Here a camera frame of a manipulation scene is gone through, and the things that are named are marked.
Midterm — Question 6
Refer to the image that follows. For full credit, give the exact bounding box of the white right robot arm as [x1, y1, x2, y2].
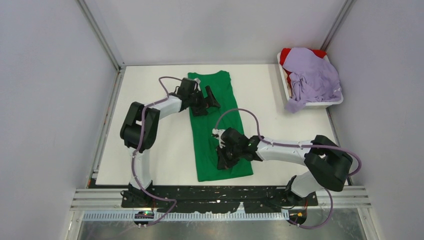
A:
[212, 127, 353, 205]

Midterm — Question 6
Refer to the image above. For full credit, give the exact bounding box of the lavender t-shirt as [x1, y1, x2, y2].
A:
[283, 47, 342, 114]

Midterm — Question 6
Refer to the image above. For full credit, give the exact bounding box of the white plastic laundry basket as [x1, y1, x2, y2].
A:
[276, 52, 344, 110]

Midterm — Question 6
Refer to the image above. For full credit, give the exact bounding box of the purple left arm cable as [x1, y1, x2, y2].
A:
[131, 76, 184, 227]

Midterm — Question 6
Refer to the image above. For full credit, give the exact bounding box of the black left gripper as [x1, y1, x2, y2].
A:
[188, 86, 220, 117]

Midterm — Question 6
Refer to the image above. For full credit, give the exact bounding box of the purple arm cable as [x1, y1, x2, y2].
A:
[214, 107, 363, 230]
[131, 76, 184, 227]

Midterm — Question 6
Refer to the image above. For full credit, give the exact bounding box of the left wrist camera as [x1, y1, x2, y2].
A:
[177, 77, 198, 96]

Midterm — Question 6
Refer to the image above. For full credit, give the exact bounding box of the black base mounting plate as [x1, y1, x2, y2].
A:
[120, 185, 318, 214]

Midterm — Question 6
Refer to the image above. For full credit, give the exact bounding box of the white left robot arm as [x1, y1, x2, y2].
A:
[119, 77, 221, 207]

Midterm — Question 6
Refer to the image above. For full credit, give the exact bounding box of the red t-shirt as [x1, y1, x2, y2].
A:
[279, 47, 327, 85]

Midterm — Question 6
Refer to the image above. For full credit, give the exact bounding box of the aluminium frame rail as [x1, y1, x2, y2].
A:
[75, 0, 127, 160]

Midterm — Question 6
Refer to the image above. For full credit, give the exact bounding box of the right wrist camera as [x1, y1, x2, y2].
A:
[219, 127, 249, 146]

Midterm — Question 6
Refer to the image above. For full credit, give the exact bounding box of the green t-shirt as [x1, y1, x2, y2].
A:
[187, 70, 253, 182]

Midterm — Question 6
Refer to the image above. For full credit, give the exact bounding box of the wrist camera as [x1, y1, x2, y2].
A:
[219, 127, 249, 146]
[177, 77, 198, 96]

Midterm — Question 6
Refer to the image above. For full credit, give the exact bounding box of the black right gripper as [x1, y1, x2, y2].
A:
[216, 143, 242, 171]

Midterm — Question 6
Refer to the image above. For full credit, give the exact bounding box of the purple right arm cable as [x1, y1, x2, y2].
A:
[214, 107, 363, 230]

